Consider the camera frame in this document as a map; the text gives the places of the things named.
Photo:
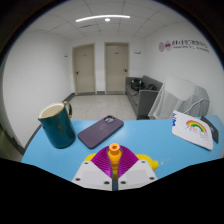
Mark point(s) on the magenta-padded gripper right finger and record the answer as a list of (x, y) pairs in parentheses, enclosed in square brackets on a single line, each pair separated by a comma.
[(136, 175)]

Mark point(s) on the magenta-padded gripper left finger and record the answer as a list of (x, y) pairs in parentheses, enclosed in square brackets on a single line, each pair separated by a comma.
[(93, 175)]

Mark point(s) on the orange charger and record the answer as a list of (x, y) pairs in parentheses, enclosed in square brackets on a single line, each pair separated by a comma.
[(114, 155)]

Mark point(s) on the purple smartphone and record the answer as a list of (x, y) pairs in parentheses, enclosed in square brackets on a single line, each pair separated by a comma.
[(100, 131)]

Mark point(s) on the teal mug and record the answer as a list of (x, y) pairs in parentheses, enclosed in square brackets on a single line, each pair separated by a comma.
[(60, 130)]

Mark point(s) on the white board with rainbow print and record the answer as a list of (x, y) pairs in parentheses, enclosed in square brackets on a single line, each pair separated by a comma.
[(193, 131)]

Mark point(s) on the grey sofa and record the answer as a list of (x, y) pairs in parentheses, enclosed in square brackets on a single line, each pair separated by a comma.
[(143, 100)]

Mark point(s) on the furniture under white cover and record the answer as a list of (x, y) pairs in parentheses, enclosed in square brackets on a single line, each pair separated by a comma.
[(180, 96)]

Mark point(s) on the black bag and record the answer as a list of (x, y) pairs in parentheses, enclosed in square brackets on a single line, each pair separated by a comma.
[(138, 85)]

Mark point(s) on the beige door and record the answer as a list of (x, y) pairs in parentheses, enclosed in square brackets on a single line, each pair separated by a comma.
[(116, 68), (84, 70)]

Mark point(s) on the round ceiling light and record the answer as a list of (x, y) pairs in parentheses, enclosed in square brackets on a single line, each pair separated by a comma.
[(107, 19)]

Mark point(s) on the long ceiling light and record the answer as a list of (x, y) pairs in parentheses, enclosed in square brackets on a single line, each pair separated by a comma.
[(100, 17)]

